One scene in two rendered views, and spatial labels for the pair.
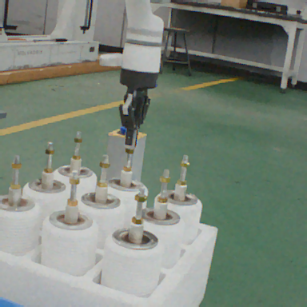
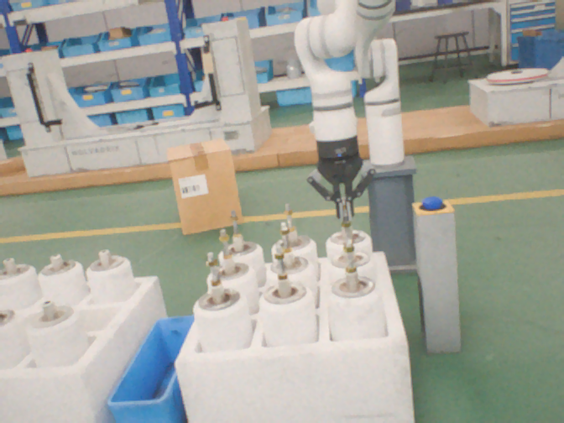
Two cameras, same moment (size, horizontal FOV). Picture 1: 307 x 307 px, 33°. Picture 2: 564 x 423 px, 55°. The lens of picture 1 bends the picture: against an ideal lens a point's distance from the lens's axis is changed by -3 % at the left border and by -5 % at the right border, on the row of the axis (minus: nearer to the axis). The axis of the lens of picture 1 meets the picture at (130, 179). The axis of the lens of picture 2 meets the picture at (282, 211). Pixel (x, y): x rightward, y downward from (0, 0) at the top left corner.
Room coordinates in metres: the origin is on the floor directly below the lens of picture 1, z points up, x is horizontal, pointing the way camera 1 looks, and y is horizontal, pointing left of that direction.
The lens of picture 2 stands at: (0.72, -0.90, 0.67)
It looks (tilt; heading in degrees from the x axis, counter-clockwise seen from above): 18 degrees down; 77
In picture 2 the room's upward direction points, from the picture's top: 9 degrees counter-clockwise
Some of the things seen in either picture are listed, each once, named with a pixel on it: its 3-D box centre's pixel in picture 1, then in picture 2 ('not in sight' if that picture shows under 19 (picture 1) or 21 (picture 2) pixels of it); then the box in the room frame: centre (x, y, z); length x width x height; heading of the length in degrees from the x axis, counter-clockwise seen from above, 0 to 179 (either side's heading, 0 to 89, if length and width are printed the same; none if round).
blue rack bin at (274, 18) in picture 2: not in sight; (287, 13); (2.41, 4.75, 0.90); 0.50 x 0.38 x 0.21; 64
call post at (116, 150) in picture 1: (120, 196); (436, 279); (1.24, 0.02, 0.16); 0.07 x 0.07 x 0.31; 70
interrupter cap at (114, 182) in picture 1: (125, 185); (350, 259); (1.06, 0.01, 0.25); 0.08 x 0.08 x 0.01
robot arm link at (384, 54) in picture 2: not in sight; (380, 74); (1.36, 0.45, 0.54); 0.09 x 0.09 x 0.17; 70
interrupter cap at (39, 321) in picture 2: not in sight; (51, 316); (0.50, 0.08, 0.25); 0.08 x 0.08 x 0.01
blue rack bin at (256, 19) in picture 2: not in sight; (245, 19); (2.01, 4.93, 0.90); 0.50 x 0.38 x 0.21; 66
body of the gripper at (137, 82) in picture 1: (137, 89); (338, 158); (1.06, 0.01, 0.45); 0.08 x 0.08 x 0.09
